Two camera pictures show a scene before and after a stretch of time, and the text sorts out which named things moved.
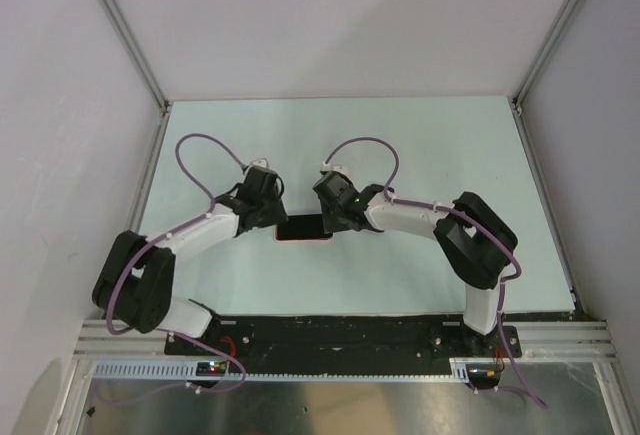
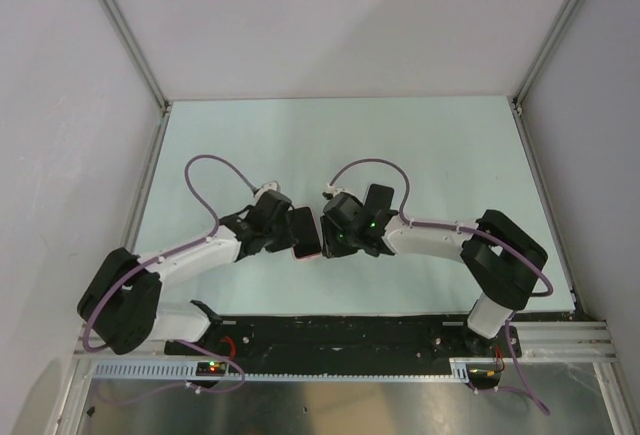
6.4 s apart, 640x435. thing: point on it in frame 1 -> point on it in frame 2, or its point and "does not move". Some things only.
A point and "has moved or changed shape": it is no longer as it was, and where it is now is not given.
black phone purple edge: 303,228 has moved or changed shape
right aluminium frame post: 546,48 does not move
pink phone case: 302,232 has moved or changed shape
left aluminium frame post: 125,26 does not move
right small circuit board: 483,376 does not move
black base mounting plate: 347,338 does not move
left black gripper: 278,215 -> 286,241
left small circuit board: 211,368 does not move
